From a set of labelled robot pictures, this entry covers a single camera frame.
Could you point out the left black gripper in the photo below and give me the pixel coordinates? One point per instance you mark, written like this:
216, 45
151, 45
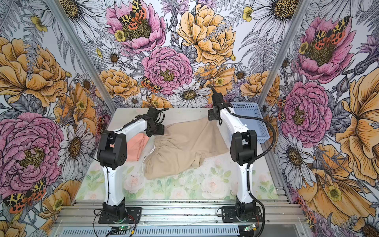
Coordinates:
160, 132

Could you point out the pink printed t-shirt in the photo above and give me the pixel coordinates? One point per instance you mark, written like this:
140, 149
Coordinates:
135, 146

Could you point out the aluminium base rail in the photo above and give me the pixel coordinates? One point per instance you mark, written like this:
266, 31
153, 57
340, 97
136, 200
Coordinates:
182, 212

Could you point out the light blue plastic basket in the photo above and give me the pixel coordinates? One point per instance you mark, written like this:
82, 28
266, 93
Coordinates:
252, 110

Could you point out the right aluminium frame post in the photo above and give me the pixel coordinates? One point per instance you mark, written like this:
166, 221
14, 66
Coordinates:
287, 41

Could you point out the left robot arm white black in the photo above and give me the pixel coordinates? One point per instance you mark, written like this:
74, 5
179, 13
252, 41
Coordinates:
112, 154

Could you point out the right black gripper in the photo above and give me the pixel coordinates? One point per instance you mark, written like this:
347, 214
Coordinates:
210, 115

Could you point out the left aluminium frame post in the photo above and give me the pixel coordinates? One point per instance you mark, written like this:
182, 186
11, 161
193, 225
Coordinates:
75, 41

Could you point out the beige drawstring garment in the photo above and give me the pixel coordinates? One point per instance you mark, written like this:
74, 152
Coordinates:
183, 146

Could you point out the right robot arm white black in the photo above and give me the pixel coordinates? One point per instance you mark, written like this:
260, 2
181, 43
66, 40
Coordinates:
243, 151

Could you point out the white vented cable duct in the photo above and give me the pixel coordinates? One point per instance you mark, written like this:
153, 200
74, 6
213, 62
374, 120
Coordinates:
152, 231

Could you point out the aluminium frame post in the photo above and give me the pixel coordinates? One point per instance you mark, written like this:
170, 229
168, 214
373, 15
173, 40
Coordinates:
75, 41
287, 41

